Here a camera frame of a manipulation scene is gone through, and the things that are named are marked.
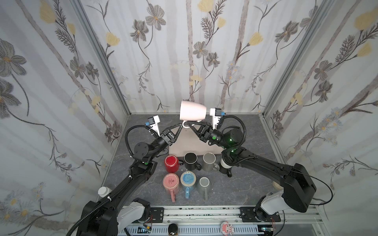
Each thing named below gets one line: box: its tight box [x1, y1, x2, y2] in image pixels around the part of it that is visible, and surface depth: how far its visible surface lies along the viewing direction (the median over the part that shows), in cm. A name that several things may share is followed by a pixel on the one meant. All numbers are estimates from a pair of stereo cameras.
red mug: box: [164, 154, 180, 174], surface depth 88 cm
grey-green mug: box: [202, 152, 221, 173], surface depth 85 cm
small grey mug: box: [196, 176, 212, 201], surface depth 77 cm
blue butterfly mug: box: [180, 170, 197, 200], surface depth 76 cm
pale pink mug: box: [179, 100, 207, 129], surface depth 58 cm
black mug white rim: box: [183, 151, 202, 171], surface depth 88 cm
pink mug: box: [162, 173, 180, 203], surface depth 76 cm
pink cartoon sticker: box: [220, 221, 234, 236], surface depth 69 cm
